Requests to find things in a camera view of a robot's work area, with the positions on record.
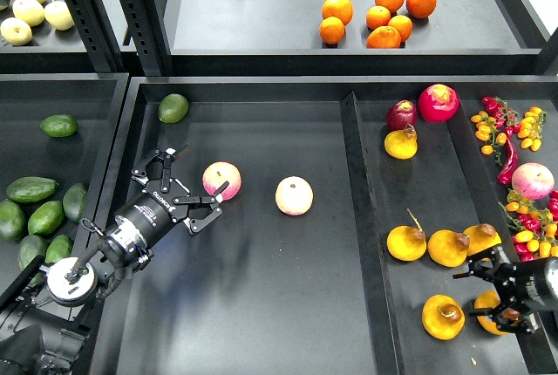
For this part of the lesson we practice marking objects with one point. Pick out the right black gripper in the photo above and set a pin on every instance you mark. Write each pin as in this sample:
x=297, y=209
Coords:
x=522, y=283

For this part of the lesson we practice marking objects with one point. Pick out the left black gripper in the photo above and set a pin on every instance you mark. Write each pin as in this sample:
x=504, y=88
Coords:
x=162, y=203

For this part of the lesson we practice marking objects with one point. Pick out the yellow pear with stem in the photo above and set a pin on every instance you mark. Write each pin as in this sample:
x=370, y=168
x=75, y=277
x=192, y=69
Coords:
x=442, y=317

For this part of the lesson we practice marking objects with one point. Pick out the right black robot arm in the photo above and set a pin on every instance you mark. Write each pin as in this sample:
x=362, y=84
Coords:
x=523, y=311

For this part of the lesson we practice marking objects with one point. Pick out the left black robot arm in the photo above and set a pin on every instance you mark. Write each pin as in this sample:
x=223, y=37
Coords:
x=46, y=311

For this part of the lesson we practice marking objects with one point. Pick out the yellow pear lower right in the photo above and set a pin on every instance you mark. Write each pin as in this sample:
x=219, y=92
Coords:
x=488, y=299

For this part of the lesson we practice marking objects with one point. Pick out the yellow pear right of wrist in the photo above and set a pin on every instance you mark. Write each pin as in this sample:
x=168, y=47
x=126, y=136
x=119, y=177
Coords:
x=481, y=236

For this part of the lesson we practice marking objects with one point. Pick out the yellow pear of wrist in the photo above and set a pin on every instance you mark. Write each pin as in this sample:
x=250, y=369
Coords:
x=407, y=243
x=481, y=236

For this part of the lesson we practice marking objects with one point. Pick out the yellow pear under wrist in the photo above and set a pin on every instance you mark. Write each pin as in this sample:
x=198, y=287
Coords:
x=448, y=248

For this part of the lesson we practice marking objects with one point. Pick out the green avocado in tray corner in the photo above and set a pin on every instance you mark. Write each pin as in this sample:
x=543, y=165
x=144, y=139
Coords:
x=173, y=108

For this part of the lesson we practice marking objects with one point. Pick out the yellow pear left of wrist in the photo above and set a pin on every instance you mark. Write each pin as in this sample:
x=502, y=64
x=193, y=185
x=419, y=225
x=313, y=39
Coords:
x=407, y=243

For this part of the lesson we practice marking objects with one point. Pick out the dark green upright avocado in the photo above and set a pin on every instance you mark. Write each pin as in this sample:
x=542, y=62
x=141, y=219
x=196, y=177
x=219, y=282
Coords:
x=74, y=202

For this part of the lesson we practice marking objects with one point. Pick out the bright green avocado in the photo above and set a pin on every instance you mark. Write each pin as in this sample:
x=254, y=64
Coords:
x=46, y=218

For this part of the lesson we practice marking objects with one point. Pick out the green avocado upper left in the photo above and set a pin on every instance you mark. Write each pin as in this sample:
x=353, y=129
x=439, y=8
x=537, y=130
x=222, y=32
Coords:
x=59, y=125

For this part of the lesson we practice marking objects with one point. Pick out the dark avocado left edge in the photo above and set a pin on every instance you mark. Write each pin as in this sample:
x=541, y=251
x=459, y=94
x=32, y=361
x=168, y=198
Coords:
x=13, y=221

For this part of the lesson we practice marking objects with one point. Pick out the yellow pear near red apple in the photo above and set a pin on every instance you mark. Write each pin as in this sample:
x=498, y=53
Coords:
x=402, y=144

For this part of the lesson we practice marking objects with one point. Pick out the pale yellow pear right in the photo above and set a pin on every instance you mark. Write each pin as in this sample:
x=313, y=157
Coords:
x=57, y=14

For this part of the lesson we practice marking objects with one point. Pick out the pale yellow pear front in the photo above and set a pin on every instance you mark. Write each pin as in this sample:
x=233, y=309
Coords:
x=16, y=31

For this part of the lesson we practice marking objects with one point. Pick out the pale yellow pear middle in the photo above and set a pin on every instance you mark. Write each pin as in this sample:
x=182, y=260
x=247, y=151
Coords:
x=29, y=11

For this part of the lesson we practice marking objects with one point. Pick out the pink red apple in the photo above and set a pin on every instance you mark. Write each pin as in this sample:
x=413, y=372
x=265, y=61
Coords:
x=219, y=172

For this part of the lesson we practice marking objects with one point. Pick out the mixed cherry tomato bunch lower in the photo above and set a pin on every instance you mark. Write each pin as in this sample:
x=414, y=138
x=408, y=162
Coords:
x=533, y=226

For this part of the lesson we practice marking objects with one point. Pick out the red chili pepper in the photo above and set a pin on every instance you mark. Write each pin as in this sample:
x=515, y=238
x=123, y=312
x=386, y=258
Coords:
x=510, y=165

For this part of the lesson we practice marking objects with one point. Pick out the pink apple right side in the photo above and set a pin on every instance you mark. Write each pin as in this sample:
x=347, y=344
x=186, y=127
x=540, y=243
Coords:
x=533, y=181

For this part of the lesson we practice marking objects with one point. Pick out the pale pink apple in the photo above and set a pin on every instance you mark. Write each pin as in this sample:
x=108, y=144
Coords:
x=294, y=196

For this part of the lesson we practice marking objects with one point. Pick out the black metal divider bar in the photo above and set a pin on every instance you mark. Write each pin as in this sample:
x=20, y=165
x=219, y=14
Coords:
x=382, y=323

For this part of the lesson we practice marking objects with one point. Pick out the yellow cherry tomato bunch right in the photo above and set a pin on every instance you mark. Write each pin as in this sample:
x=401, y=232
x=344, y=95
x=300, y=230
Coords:
x=531, y=127

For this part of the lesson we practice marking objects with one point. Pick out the orange cherry tomato bunch left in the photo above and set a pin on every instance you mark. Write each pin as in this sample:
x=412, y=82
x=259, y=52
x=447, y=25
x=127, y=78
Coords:
x=489, y=131

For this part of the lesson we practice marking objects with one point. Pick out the red cherry tomato bunch top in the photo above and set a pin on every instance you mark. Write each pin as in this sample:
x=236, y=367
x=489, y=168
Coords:
x=500, y=116

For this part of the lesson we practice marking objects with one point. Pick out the bright red apple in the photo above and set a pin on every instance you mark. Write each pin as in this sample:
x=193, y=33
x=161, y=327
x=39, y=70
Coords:
x=438, y=103

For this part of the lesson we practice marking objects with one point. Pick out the dark red apple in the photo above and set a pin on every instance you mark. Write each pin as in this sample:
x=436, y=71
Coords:
x=400, y=115

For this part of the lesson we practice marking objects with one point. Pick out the orange fruit lower left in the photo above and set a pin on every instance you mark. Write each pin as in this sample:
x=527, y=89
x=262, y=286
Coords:
x=331, y=30

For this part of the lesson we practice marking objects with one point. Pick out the orange fruit far left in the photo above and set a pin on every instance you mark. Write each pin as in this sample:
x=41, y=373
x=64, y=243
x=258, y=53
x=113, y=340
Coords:
x=341, y=9

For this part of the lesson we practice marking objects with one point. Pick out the orange fruit front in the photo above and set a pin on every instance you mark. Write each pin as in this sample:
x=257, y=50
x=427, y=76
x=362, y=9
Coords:
x=384, y=37

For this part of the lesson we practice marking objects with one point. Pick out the black shelf upright post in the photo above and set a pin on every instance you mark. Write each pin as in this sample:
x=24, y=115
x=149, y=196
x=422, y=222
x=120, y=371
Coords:
x=145, y=21

